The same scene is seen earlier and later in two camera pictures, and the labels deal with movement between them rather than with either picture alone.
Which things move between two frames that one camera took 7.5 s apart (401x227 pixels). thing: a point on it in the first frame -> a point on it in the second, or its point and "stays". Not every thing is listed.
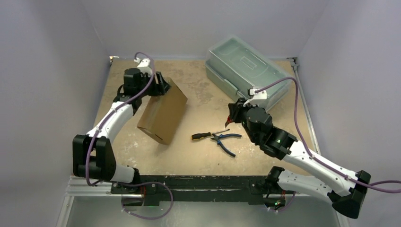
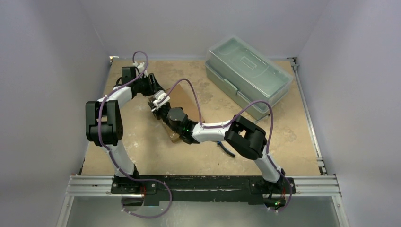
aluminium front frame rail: [82, 186] stays
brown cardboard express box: [162, 113] -> [178, 98]
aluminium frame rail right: [293, 62] stays
